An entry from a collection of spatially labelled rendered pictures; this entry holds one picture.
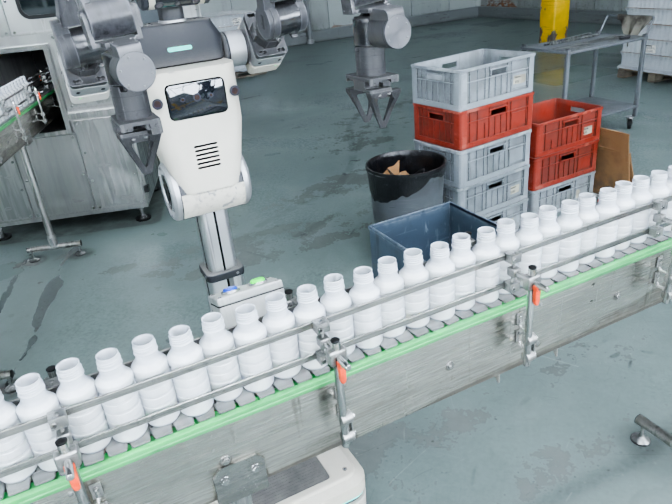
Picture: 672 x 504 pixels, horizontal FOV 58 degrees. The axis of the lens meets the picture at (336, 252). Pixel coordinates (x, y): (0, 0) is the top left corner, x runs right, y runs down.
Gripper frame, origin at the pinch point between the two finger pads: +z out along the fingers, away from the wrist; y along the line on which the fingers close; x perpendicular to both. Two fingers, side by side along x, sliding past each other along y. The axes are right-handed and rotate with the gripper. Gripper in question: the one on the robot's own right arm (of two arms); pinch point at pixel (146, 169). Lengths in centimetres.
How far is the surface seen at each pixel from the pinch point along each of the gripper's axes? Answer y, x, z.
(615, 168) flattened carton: -165, 326, 111
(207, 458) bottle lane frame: 19, -4, 48
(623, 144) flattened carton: -157, 322, 92
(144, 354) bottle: 15.3, -9.1, 26.0
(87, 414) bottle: 16.5, -19.9, 32.6
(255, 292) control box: 1.1, 15.2, 28.9
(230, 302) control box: 1.2, 9.8, 29.3
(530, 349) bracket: 25, 66, 49
